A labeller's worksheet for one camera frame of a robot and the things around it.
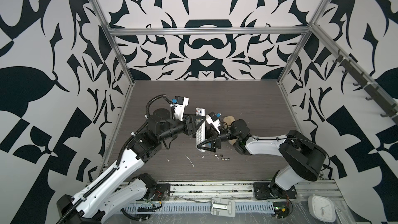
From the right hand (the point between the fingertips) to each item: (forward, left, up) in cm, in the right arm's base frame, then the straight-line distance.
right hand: (198, 144), depth 65 cm
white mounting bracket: (-20, -10, -21) cm, 31 cm away
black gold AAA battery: (+3, -10, -23) cm, 26 cm away
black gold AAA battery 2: (+1, -14, -23) cm, 27 cm away
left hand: (+9, -2, +9) cm, 13 cm away
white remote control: (+2, -1, +3) cm, 4 cm away
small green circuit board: (-21, -37, -25) cm, 49 cm away
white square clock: (-21, -53, -22) cm, 61 cm away
